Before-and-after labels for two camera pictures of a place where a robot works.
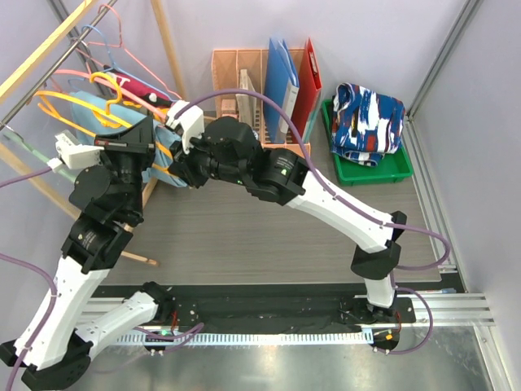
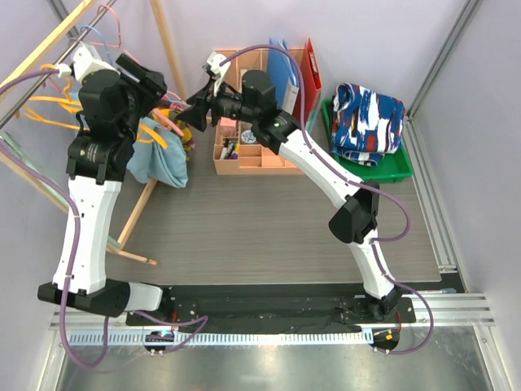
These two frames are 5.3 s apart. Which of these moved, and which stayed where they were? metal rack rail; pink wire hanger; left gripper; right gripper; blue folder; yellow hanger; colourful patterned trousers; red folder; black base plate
Moved: yellow hanger; right gripper; left gripper
Stayed: red folder; metal rack rail; colourful patterned trousers; pink wire hanger; black base plate; blue folder
